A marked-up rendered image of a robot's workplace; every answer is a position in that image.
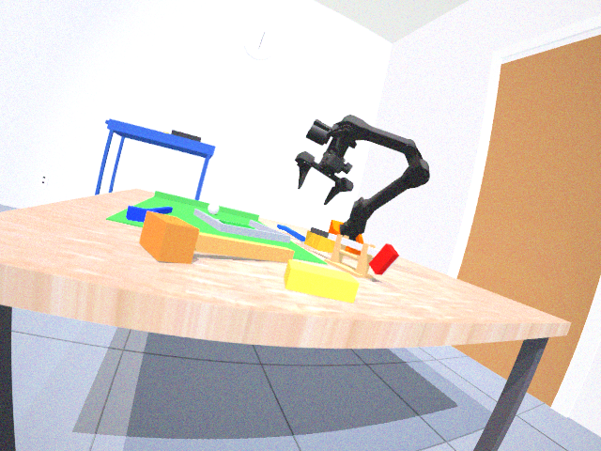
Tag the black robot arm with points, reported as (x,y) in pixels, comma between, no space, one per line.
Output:
(344,134)

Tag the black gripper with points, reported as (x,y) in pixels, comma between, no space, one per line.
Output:
(305,161)

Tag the green putting mat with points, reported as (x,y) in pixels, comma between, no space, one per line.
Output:
(185,212)

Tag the yellow block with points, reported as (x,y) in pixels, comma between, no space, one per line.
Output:
(318,242)
(313,280)

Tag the orange mallet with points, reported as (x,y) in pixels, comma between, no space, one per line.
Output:
(171,239)

